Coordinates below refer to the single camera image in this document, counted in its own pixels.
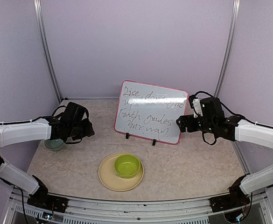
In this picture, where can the clear glass bowl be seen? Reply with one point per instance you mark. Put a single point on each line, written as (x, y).
(54, 145)

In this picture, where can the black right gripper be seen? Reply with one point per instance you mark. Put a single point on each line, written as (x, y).
(191, 127)

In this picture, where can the aluminium corner post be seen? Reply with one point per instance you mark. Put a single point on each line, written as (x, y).
(228, 48)
(45, 47)

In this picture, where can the pink framed whiteboard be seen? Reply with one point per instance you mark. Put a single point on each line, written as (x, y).
(150, 111)

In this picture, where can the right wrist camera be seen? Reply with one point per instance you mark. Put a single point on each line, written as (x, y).
(195, 105)

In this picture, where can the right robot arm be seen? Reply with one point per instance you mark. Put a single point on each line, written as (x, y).
(247, 134)

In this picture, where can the green plastic bowl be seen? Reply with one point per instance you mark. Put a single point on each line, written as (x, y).
(127, 165)

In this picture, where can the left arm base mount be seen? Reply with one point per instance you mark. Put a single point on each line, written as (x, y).
(49, 202)

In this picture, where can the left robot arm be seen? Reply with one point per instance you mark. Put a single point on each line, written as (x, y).
(19, 139)

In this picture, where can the wire whiteboard stand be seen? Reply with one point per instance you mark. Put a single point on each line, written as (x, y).
(128, 135)

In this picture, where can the right aluminium corner post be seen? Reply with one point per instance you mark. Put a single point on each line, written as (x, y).
(228, 48)

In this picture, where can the left aluminium corner post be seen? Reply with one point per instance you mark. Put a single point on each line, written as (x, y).
(45, 47)

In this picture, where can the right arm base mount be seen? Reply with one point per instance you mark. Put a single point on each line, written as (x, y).
(227, 202)

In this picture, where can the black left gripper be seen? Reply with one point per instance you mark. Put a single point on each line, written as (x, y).
(89, 129)

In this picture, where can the aluminium front rail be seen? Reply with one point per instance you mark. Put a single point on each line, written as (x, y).
(93, 211)

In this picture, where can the beige round plate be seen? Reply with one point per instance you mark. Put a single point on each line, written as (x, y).
(112, 180)

